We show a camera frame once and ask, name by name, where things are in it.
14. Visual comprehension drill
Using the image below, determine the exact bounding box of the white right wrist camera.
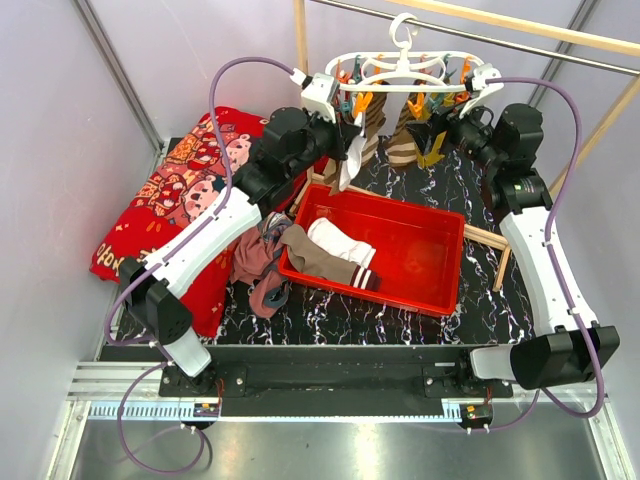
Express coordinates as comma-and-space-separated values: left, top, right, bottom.
459, 63, 504, 118

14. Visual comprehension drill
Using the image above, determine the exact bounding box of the maroon striped cuff sock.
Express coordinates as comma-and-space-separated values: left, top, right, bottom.
350, 265, 381, 291

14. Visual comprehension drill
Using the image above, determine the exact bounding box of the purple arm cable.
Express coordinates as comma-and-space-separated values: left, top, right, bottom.
487, 77, 606, 436
103, 57, 304, 474

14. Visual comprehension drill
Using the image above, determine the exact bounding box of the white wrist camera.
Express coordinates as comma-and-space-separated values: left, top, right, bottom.
459, 63, 504, 118
290, 68, 339, 124

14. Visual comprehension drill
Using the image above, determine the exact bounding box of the metal hanging rod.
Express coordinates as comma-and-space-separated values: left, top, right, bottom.
309, 0, 640, 76

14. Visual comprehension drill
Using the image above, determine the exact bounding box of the red plastic bin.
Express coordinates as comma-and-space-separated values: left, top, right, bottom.
279, 184, 465, 316

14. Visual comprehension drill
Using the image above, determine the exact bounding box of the white round clip hanger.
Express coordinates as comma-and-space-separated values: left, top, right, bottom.
325, 13, 486, 94

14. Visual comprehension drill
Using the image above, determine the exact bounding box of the red cartoon bear pillow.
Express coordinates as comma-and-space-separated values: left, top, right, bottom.
89, 107, 267, 337

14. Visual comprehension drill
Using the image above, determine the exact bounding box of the wooden rack frame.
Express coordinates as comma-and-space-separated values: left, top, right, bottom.
290, 1, 639, 292

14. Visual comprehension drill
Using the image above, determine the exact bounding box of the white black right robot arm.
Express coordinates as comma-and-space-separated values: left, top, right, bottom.
406, 103, 620, 397

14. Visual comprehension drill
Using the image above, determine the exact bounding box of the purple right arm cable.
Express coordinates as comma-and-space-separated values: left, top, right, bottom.
487, 77, 606, 436

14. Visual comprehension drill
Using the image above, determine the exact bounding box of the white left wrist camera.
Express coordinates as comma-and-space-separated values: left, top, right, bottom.
290, 68, 339, 124

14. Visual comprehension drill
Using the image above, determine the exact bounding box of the white sock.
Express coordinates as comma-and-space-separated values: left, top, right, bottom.
307, 217, 376, 268
338, 113, 366, 192

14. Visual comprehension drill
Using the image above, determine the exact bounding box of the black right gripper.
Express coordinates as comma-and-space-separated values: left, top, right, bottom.
403, 93, 504, 173

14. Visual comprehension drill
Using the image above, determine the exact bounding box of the mustard yellow hanging sock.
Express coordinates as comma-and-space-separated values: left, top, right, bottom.
416, 133, 446, 169

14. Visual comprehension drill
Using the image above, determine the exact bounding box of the brown hanging sock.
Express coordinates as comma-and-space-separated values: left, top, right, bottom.
386, 103, 416, 168

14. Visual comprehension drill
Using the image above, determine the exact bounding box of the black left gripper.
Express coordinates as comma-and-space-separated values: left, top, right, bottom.
287, 104, 360, 180

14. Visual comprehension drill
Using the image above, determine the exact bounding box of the taupe ribbed sock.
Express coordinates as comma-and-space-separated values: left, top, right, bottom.
280, 224, 360, 284

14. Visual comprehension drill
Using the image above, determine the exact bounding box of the pink and teal garment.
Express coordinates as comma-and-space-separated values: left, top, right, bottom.
230, 212, 293, 319

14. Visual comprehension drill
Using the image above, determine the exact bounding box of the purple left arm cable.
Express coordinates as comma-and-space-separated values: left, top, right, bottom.
103, 57, 304, 474

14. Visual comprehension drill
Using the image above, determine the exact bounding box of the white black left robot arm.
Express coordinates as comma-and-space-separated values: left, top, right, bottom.
119, 107, 364, 396

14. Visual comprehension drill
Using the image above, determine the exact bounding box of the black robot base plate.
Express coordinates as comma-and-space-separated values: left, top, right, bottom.
159, 345, 513, 399

